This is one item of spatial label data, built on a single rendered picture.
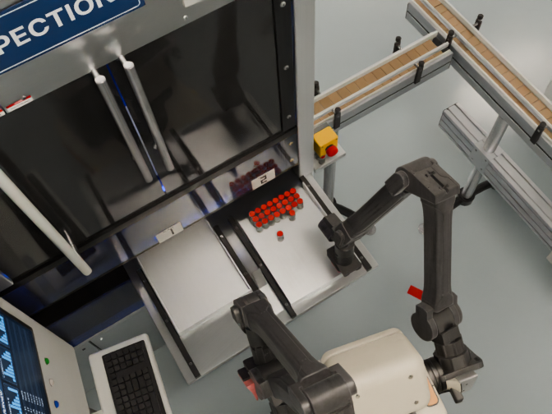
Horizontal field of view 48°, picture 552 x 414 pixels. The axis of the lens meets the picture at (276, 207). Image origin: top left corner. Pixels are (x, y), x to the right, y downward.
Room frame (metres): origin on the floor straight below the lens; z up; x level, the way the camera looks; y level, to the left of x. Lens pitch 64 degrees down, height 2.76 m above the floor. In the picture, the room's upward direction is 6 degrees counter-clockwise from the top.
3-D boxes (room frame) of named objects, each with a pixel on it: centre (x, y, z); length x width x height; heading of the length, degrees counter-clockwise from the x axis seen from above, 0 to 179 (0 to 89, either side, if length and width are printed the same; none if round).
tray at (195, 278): (0.72, 0.30, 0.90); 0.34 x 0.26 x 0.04; 26
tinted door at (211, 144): (0.93, 0.11, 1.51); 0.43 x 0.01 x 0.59; 116
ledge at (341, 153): (1.13, -0.18, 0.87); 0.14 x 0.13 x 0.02; 26
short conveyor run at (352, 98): (1.34, -0.38, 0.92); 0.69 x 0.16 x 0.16; 116
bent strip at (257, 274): (0.62, 0.05, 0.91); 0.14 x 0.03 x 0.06; 26
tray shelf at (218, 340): (0.74, 0.11, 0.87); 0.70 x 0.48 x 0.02; 116
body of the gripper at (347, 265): (0.67, -0.19, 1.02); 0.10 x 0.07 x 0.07; 25
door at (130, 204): (0.73, 0.52, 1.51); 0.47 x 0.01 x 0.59; 116
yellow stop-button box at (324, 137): (1.09, -0.18, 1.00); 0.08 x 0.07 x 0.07; 26
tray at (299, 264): (0.78, -0.06, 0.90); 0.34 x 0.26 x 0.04; 25
